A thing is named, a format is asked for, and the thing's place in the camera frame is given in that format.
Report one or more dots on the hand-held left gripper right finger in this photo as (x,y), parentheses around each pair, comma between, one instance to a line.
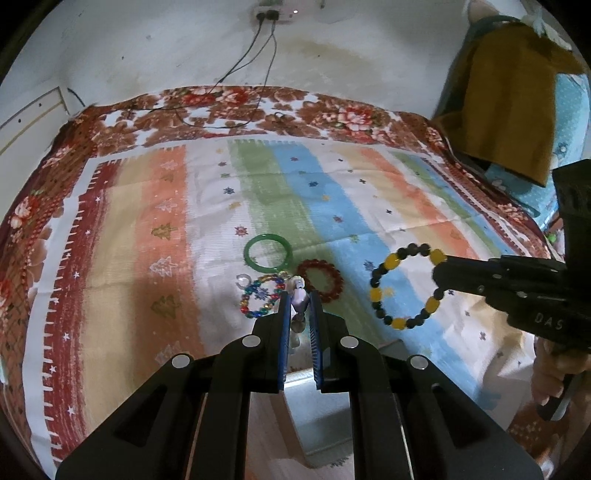
(316,344)

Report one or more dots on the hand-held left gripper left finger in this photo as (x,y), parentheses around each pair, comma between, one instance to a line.
(284,344)

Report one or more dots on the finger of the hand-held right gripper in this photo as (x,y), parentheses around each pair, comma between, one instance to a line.
(457,284)
(466,264)

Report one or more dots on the green bangle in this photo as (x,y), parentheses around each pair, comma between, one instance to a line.
(247,253)

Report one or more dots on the person's right hand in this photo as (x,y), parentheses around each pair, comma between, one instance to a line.
(547,378)

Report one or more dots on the brown cloth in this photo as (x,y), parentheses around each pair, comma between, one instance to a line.
(508,92)

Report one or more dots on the blue patterned quilt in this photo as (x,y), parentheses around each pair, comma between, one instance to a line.
(570,115)

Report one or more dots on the striped pastel blanket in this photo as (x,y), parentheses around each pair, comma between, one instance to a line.
(138,230)

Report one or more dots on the white cloth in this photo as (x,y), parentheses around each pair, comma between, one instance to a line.
(549,27)

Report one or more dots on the white power strip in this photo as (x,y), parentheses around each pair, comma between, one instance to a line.
(281,14)

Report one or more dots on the white wooden board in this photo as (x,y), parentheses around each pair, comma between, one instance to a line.
(32,120)

